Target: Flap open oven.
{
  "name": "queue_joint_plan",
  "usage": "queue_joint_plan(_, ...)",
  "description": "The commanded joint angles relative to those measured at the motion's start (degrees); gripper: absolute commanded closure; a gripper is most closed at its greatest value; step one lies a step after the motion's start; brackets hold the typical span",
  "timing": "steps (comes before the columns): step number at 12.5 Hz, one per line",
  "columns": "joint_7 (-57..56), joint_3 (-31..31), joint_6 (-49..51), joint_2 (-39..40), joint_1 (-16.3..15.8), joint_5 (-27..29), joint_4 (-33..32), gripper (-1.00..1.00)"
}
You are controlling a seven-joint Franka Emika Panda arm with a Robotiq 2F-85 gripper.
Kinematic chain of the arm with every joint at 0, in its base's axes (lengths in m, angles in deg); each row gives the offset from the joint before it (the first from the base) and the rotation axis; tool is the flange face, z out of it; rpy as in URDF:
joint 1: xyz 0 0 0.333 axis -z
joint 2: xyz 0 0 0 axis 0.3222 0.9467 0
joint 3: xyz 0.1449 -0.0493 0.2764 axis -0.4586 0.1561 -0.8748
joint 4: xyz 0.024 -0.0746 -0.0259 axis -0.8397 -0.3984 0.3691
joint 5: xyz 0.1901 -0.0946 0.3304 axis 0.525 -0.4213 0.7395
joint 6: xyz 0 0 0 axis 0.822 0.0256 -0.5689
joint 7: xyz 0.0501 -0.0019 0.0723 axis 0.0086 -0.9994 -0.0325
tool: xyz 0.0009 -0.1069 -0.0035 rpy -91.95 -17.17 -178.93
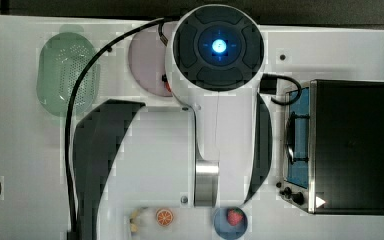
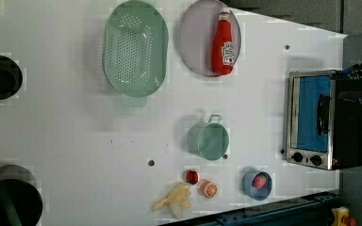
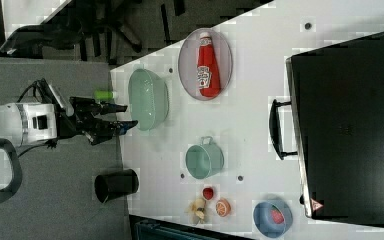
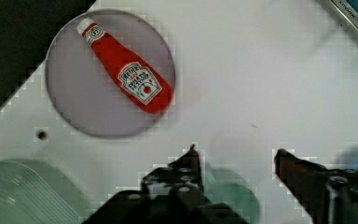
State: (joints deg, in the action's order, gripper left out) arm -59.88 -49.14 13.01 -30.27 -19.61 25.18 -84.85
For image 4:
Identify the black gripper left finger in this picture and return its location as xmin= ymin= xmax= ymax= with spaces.
xmin=83 ymin=146 xmax=249 ymax=224

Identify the blue bowl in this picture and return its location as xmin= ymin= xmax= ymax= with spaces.
xmin=336 ymin=147 xmax=358 ymax=170

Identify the grey round plate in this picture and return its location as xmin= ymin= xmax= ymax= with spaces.
xmin=46 ymin=9 xmax=176 ymax=139

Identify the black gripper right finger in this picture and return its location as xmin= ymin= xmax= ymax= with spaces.
xmin=274 ymin=148 xmax=358 ymax=224

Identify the green oval colander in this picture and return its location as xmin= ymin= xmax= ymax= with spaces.
xmin=0 ymin=159 xmax=89 ymax=224

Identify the red ketchup bottle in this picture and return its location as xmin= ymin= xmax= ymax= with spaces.
xmin=76 ymin=18 xmax=173 ymax=114

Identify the green cup with handle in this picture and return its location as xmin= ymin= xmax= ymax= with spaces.
xmin=204 ymin=162 xmax=260 ymax=224

